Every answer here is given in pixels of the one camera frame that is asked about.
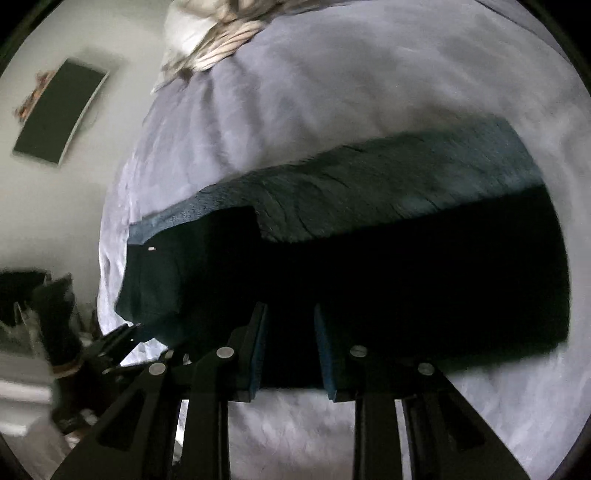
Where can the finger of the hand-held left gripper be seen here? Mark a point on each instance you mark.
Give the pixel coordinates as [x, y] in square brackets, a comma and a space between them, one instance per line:
[115, 340]
[134, 362]

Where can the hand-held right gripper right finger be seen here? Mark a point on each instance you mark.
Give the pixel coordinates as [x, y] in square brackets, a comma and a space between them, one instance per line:
[324, 357]

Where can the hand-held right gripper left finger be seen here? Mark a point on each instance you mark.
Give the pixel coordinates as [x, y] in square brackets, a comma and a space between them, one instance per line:
[258, 355]

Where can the black pants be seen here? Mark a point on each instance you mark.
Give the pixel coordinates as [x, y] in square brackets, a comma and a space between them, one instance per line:
[369, 295]

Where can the dark fuzzy object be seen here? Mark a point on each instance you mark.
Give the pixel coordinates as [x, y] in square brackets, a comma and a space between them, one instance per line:
[51, 318]

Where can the blue floral patterned cloth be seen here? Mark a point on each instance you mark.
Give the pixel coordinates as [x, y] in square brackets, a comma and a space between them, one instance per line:
[369, 184]

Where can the lavender bed blanket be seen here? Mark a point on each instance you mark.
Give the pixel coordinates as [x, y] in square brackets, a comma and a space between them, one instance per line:
[369, 69]

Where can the striped beige crumpled cloth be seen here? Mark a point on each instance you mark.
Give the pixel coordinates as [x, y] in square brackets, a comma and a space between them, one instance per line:
[184, 32]

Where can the dark wall panel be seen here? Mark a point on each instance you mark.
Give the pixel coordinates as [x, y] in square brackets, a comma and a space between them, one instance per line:
[57, 110]

